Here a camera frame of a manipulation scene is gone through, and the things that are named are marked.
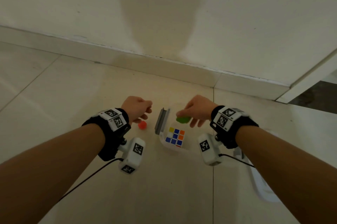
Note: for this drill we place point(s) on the person's right hand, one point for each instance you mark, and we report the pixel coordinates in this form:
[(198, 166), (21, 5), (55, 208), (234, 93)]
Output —
[(201, 108)]

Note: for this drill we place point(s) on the person's left hand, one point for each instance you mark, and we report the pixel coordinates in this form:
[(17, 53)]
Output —
[(134, 108)]

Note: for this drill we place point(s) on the person's right thumb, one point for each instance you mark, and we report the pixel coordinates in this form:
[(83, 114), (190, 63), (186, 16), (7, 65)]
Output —
[(183, 110)]

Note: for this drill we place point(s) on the person's left thumb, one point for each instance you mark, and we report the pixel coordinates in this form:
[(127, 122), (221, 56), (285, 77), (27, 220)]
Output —
[(147, 105)]

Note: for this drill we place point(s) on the green toy piece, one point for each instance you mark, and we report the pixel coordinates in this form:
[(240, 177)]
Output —
[(183, 119)]

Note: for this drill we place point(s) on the person's right forearm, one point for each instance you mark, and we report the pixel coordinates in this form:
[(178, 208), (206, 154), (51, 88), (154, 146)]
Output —
[(287, 176)]

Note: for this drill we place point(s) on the person's left forearm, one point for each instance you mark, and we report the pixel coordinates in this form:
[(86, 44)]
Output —
[(47, 171)]

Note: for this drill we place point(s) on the red toy piece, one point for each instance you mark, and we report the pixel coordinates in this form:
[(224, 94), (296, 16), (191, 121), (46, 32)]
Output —
[(142, 125)]

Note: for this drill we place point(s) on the grey plastic tray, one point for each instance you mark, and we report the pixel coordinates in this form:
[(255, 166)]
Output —
[(161, 122)]

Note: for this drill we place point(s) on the colourful puzzle cube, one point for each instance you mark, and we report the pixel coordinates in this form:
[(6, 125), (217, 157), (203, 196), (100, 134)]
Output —
[(174, 137)]

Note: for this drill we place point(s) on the clear plastic box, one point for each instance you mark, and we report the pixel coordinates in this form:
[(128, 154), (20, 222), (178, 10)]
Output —
[(189, 142)]

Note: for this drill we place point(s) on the white plastic lid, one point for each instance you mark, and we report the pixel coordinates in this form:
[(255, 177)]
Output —
[(260, 181)]

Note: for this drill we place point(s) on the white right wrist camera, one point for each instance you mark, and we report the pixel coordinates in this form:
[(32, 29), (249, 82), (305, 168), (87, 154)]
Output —
[(209, 150)]

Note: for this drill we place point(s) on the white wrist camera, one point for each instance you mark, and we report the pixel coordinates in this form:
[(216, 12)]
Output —
[(209, 150), (133, 154)]

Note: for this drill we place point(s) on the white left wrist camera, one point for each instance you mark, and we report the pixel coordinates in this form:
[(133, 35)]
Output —
[(133, 154)]

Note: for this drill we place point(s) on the white door frame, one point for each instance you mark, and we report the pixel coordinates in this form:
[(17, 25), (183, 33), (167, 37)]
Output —
[(308, 77)]

